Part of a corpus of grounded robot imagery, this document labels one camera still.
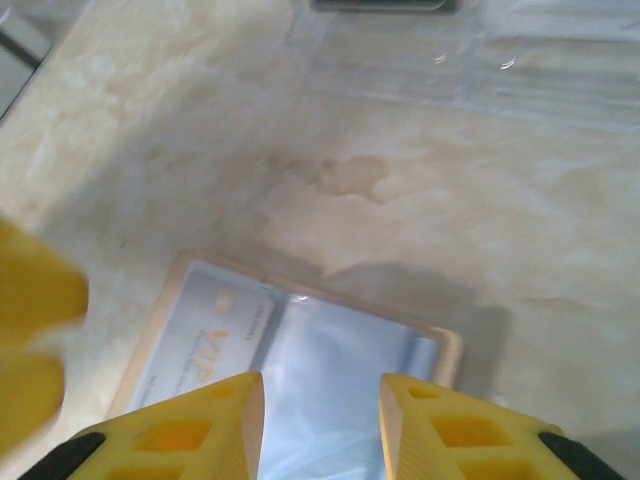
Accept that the beige leather card holder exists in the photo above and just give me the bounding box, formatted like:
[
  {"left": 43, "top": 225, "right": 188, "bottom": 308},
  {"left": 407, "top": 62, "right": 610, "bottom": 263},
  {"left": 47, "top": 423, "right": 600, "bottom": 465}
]
[{"left": 106, "top": 249, "right": 464, "bottom": 480}]

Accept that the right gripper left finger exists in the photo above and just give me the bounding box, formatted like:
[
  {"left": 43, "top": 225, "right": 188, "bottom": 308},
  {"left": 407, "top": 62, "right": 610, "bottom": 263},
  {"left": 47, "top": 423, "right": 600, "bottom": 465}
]
[{"left": 19, "top": 370, "right": 265, "bottom": 480}]

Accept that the silver VIP card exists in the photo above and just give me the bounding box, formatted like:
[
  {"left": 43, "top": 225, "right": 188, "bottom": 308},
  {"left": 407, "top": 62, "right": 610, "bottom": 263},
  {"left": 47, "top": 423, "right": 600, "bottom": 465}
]
[{"left": 128, "top": 258, "right": 280, "bottom": 419}]

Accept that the clear acrylic tray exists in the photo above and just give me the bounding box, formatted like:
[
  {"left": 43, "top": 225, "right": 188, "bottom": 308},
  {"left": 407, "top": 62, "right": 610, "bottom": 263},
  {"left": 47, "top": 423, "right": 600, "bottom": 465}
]
[{"left": 287, "top": 0, "right": 640, "bottom": 114}]

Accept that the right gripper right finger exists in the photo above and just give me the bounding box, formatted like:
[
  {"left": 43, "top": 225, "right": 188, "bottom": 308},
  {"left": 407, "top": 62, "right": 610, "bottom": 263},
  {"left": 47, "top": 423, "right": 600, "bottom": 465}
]
[{"left": 377, "top": 371, "right": 622, "bottom": 480}]

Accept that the black credit card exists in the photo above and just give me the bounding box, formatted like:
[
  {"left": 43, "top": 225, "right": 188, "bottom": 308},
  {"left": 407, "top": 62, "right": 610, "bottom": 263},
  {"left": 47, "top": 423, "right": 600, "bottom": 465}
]
[{"left": 310, "top": 0, "right": 462, "bottom": 16}]

